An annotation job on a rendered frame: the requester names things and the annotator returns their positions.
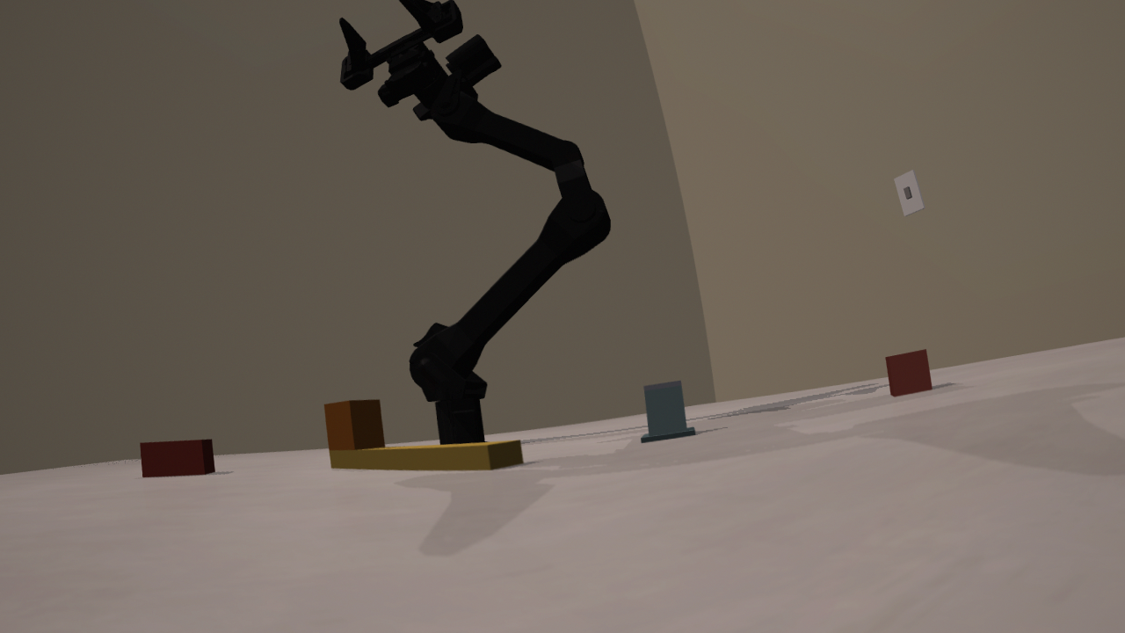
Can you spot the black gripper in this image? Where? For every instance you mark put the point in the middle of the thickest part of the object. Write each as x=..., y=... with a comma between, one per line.
x=438, y=21

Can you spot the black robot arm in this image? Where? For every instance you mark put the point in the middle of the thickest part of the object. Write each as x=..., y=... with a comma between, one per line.
x=442, y=365

